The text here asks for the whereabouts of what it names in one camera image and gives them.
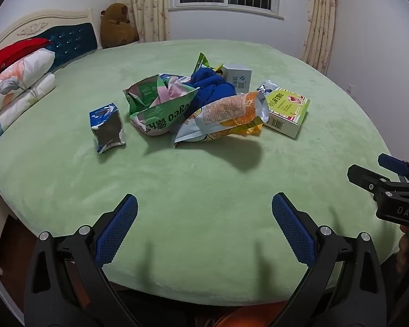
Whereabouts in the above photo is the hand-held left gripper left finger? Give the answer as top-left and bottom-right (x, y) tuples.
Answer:
(24, 193), (147, 327)

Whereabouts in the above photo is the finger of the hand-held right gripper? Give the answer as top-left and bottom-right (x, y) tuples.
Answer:
(348, 164), (409, 199)
(378, 153), (409, 185)

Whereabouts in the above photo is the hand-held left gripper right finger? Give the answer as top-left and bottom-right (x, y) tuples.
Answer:
(269, 192), (387, 327)

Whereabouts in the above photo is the blue snack packet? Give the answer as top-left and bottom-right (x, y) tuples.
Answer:
(89, 102), (127, 155)

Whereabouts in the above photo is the lime green snack bag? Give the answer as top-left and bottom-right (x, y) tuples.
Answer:
(191, 52), (225, 75)

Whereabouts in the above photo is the green fleece blanket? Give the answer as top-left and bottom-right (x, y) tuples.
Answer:
(0, 39), (401, 307)

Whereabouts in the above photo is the green and yellow flat box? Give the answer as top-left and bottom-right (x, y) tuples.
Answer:
(262, 89), (311, 140)

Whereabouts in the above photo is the green and pink snack bag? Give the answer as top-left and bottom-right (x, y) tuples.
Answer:
(123, 74), (200, 137)

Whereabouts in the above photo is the orange snack bag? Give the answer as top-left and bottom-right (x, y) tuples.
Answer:
(173, 91), (270, 149)

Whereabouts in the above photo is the white cardboard box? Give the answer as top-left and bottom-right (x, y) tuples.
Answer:
(222, 63), (253, 93)

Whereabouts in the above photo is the floral cream curtain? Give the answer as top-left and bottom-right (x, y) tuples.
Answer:
(115, 0), (171, 43)
(302, 0), (338, 75)

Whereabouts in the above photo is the blue cloth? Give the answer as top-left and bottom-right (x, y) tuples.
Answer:
(182, 67), (237, 118)

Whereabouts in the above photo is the floral white pillow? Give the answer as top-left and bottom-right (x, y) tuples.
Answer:
(0, 48), (56, 110)
(0, 73), (57, 150)

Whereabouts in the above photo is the cream headboard with blue padding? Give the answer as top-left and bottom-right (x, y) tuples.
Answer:
(0, 8), (101, 75)

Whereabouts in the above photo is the brown plush toy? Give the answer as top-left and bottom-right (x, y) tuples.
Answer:
(100, 3), (139, 49)

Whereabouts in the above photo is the red pillow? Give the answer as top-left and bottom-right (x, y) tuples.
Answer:
(0, 38), (55, 84)

